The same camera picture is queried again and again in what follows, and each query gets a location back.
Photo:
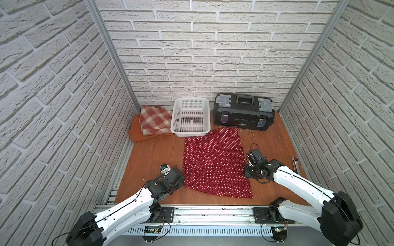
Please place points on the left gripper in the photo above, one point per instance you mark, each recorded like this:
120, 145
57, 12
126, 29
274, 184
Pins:
179, 178

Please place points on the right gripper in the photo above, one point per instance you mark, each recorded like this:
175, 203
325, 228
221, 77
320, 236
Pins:
246, 174

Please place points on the red polka dot skirt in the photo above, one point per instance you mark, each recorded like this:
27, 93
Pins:
214, 164

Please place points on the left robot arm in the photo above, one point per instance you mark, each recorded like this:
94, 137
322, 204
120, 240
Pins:
102, 228

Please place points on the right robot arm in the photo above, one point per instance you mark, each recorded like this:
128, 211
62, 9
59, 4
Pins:
333, 214

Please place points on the left controller board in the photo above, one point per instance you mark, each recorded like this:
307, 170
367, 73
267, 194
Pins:
151, 233

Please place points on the controller board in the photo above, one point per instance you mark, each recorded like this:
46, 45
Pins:
279, 234
151, 233

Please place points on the black plastic toolbox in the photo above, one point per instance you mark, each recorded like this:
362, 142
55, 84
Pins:
243, 111

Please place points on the orange skirt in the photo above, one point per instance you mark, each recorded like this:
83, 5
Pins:
135, 133

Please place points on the red plaid skirt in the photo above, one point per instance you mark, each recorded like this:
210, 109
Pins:
155, 121

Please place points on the right controller board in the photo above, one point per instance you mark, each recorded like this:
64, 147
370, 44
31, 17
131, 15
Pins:
279, 234

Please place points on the white plastic basket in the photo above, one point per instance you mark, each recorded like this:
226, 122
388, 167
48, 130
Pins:
190, 117

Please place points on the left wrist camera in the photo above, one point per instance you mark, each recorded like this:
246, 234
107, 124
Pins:
165, 168

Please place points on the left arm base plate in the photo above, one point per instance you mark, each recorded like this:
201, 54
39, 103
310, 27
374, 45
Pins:
164, 214

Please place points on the aluminium mounting rail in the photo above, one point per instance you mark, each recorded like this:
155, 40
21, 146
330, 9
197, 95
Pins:
243, 215

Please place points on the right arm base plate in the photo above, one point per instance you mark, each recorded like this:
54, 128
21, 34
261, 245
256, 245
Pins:
269, 215

